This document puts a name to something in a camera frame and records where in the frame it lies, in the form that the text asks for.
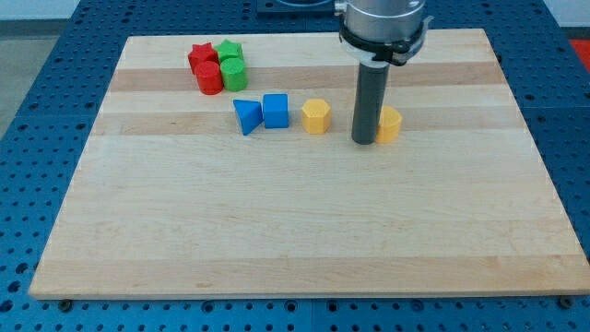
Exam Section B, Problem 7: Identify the blue cube block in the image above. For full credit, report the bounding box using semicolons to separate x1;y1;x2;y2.
263;93;289;129

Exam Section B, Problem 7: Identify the blue triangle block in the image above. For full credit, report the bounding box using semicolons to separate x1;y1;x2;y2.
233;100;264;136

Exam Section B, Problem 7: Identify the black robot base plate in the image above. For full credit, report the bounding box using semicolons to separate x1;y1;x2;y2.
254;0;346;18

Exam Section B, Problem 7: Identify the wooden board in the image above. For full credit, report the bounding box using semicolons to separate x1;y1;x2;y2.
29;29;589;300

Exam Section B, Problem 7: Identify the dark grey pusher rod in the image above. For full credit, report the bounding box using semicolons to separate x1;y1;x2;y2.
351;64;389;145

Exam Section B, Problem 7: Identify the red star block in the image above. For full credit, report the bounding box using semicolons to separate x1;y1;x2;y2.
187;42;219;74

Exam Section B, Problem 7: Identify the yellow rounded block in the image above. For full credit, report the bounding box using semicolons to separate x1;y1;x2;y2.
375;106;403;144

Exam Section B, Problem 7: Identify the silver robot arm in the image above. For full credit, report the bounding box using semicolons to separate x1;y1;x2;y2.
334;0;433;68

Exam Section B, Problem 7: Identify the green cylinder block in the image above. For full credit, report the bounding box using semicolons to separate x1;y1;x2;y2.
220;58;248;91

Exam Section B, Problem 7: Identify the yellow hexagon block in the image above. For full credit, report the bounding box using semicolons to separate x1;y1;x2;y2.
301;99;331;135

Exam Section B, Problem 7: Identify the green star block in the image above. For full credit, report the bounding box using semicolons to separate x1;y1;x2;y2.
214;40;244;64

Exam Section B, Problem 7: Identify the red cylinder block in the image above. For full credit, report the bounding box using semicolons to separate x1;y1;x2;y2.
195;61;224;95

